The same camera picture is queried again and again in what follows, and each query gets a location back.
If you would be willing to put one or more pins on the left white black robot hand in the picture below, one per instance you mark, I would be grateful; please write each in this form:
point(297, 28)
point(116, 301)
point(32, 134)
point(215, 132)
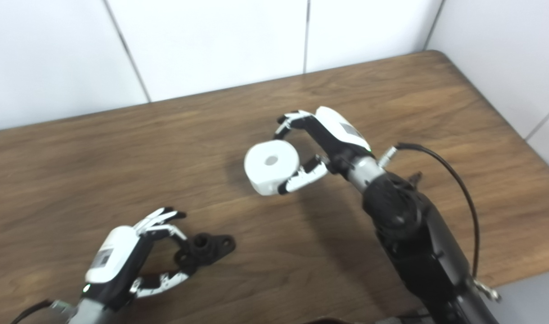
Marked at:
point(114, 256)

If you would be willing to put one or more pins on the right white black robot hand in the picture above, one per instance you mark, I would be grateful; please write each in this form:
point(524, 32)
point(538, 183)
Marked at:
point(337, 132)

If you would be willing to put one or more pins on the round white piece with hole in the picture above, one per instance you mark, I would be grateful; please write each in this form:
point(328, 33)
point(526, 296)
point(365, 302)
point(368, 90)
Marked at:
point(267, 171)

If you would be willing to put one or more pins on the black flanged holder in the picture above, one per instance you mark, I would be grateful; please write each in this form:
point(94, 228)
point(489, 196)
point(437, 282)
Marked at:
point(207, 249)

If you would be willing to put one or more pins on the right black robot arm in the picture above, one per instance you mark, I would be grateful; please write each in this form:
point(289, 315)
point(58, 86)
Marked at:
point(414, 243)

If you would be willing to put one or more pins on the black robot torso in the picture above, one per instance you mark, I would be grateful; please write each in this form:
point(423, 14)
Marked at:
point(346, 320)

